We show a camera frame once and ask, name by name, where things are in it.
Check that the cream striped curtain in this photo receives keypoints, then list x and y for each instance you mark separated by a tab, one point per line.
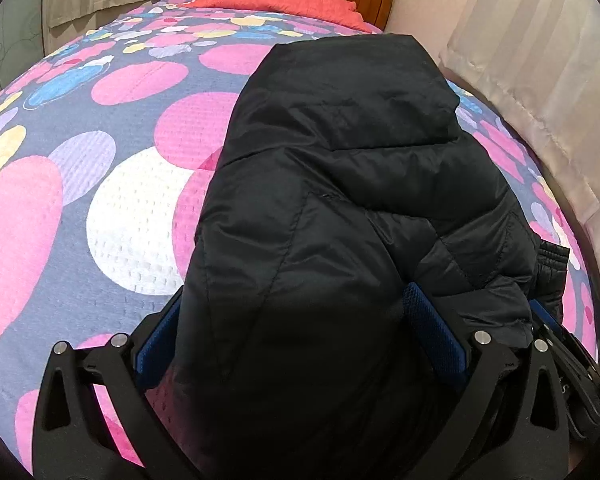
545	90

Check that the polka dot bedspread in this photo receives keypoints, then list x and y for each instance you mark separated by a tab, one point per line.
120	175

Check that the black puffer jacket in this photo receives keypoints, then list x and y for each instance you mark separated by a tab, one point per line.
350	220

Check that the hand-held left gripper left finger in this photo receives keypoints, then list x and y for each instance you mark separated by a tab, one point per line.
155	345

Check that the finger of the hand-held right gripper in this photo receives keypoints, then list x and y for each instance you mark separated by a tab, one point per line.
582	385

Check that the red pillow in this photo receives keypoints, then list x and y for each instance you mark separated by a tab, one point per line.
280	2

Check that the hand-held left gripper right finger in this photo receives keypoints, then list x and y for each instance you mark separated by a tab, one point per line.
437	335

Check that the frosted glass wardrobe door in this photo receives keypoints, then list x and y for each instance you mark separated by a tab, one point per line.
7	45

